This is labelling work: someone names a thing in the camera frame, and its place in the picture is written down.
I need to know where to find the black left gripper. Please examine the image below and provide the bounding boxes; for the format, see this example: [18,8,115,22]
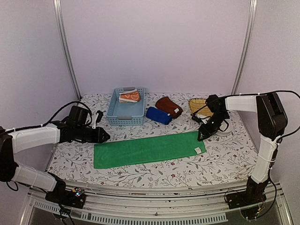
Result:
[75,125,111,143]

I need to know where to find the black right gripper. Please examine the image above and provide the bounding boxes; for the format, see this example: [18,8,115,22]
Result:
[198,112,229,141]

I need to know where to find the green towel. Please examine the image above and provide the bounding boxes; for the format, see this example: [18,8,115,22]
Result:
[93,132,206,169]

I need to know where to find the orange bunny pattern towel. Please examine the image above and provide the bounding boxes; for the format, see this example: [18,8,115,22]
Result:
[119,89,141,103]

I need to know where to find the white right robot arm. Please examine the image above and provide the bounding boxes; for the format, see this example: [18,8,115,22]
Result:
[197,92,288,204]

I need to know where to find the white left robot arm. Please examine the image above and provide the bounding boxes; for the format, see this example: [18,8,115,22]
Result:
[0,105,110,203]

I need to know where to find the white bowl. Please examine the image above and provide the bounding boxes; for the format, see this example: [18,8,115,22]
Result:
[216,120,233,136]

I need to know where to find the yellow woven bamboo tray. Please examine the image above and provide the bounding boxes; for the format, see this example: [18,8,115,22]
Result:
[188,98,213,117]

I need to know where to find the brown rolled towel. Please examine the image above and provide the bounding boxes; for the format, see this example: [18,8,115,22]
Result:
[155,97,183,119]

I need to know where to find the blue rolled towel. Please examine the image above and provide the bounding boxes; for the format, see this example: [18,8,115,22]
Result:
[146,107,172,125]

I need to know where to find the light blue plastic basket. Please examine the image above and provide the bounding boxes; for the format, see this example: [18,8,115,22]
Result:
[106,87,145,126]

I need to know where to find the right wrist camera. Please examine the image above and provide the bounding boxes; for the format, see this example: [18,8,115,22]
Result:
[192,114,210,124]

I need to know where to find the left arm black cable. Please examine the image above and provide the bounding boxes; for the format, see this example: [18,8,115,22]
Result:
[0,101,92,136]

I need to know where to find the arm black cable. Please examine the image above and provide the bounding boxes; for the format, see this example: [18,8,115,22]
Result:
[0,101,92,136]
[190,90,300,202]

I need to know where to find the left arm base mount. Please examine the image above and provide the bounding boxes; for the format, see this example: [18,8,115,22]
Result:
[45,180,86,209]

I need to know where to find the aluminium front rail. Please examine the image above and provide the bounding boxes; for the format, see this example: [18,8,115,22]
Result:
[20,181,296,225]

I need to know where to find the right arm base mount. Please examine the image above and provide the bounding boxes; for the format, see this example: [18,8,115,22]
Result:
[225,183,267,209]

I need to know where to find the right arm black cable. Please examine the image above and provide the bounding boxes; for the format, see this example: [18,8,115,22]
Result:
[190,90,300,202]

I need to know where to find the left aluminium frame post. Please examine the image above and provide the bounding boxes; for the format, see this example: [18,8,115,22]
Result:
[53,0,82,99]

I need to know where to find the aluminium frame post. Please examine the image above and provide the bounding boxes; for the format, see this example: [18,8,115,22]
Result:
[231,0,257,94]
[53,0,82,99]

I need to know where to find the right aluminium frame post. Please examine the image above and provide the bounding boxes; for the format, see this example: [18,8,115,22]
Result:
[231,0,257,94]

